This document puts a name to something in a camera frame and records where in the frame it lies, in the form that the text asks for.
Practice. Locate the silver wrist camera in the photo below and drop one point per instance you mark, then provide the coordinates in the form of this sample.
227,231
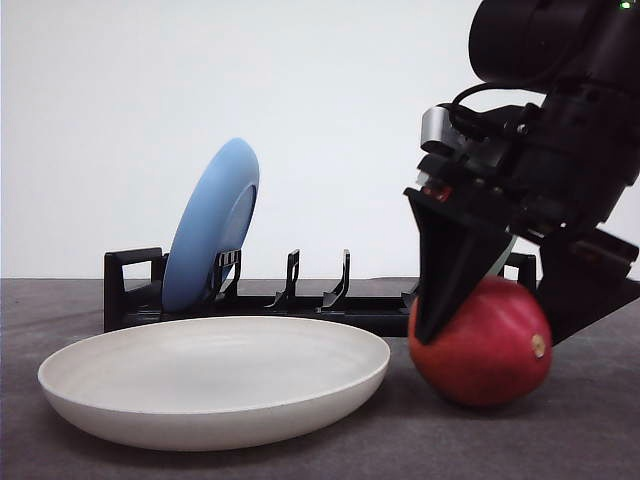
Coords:
436,125

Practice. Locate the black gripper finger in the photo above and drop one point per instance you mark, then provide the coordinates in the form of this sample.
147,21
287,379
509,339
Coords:
584,277
457,250

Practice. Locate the white plate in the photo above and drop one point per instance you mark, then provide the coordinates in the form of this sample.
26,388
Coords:
206,383

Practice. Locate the green plate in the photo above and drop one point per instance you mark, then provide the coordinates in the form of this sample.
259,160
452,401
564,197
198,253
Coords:
496,266

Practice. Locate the blue plate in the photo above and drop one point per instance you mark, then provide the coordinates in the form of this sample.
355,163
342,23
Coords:
215,218

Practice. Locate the red pomegranate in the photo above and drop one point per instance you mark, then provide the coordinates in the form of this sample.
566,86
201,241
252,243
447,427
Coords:
496,352

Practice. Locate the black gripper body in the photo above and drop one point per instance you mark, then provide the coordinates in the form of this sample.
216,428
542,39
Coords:
562,172

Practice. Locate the black cable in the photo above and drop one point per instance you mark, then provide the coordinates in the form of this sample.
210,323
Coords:
504,86

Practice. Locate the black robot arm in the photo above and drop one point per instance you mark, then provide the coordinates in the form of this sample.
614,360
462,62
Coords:
556,44

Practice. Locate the black dish rack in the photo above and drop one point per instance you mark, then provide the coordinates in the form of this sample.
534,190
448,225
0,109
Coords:
135,294

